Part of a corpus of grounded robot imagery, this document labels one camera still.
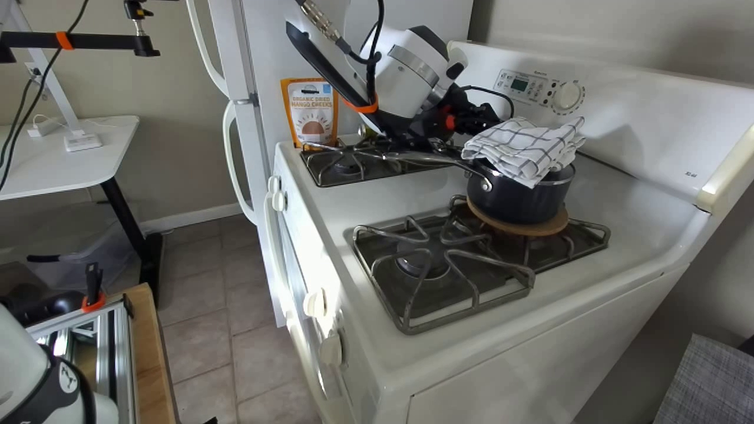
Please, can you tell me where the black cast iron burner grate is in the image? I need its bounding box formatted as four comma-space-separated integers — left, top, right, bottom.
344, 193, 612, 338
300, 129, 456, 192

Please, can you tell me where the white side table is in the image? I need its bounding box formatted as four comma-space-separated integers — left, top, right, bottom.
0, 114, 166, 311

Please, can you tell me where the white stove timer dial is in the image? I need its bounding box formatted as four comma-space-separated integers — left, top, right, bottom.
553, 77, 586, 114

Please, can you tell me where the small white plug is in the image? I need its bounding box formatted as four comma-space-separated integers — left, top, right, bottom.
27, 115, 63, 141

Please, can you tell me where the wooden board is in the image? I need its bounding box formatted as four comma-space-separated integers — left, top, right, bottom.
122, 281, 181, 424

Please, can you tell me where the black clamp with orange grip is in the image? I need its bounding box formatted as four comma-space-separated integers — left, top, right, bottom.
81, 260, 110, 313

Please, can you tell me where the black boom bar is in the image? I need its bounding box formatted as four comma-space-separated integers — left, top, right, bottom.
0, 28, 163, 66

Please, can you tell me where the white checkered dish towel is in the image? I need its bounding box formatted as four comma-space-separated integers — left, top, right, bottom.
460, 114, 589, 192

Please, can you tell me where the thin black hanging cable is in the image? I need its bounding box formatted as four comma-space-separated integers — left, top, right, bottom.
0, 0, 89, 193

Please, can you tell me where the gray checked cloth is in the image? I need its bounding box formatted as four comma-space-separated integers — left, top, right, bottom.
653, 332, 754, 424

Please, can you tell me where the white gas stove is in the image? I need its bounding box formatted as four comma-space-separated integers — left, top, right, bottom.
263, 37, 754, 424

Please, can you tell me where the dark frying pan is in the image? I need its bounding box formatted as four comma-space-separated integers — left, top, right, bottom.
374, 126, 461, 156

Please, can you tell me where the orange food pouch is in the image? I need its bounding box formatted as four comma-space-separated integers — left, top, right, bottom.
280, 76, 341, 152

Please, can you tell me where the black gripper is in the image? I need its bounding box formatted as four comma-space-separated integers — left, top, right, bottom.
421, 82, 504, 152

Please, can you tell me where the aluminium cart frame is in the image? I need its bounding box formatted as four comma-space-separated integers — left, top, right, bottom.
27, 295, 142, 424

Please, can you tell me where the white stove knob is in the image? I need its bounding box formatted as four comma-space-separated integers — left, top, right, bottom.
305, 285, 337, 326
263, 174, 291, 214

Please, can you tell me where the orange clip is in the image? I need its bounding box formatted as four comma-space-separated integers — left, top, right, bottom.
53, 28, 77, 54

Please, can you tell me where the black flat wrist plate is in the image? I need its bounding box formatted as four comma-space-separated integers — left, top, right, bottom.
282, 0, 382, 119

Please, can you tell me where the round cork trivet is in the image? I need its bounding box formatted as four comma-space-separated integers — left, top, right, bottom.
464, 196, 573, 241

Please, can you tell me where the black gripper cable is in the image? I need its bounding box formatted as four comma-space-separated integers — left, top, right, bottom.
361, 0, 518, 123

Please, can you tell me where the white power adapter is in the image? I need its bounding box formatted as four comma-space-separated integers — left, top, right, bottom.
62, 128, 103, 156

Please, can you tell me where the white slanted pole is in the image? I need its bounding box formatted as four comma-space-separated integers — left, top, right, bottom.
9, 45, 84, 138

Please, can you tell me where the dark saucepan with steel handle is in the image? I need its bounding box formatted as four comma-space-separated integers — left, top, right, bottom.
313, 141, 578, 228

